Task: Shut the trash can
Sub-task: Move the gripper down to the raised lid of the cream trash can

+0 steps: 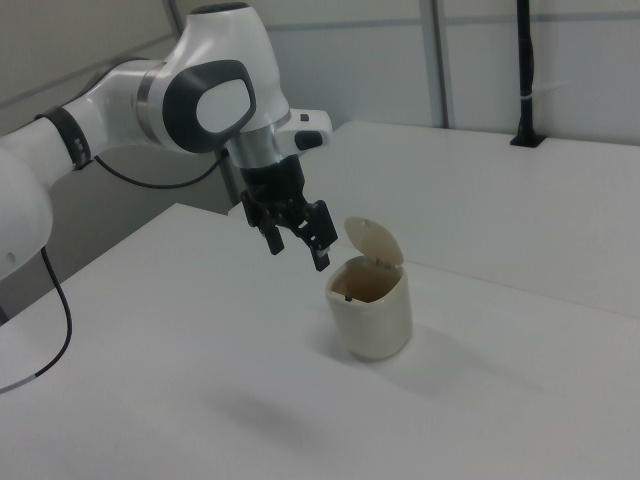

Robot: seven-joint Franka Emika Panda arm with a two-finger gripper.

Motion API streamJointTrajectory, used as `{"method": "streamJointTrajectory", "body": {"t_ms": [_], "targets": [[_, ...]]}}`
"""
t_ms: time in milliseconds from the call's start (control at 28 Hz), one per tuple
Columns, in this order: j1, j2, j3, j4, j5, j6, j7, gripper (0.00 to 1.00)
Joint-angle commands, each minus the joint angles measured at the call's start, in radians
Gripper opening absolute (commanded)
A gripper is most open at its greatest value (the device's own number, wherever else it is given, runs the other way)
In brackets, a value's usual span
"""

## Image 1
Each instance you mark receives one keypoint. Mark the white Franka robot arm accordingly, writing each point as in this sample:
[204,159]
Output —
[220,60]

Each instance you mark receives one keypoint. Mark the beige trash bin lid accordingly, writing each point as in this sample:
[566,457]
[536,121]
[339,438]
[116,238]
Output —
[375,240]

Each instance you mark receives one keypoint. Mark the grey partition post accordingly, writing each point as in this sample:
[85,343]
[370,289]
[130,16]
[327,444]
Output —
[442,60]

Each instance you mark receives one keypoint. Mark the small white trash bin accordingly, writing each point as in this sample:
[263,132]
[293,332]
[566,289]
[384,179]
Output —
[372,330]

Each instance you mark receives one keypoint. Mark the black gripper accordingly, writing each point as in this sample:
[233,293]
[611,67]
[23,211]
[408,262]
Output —
[274,182]

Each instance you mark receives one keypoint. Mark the black pole with clamp base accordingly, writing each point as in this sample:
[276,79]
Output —
[526,75]

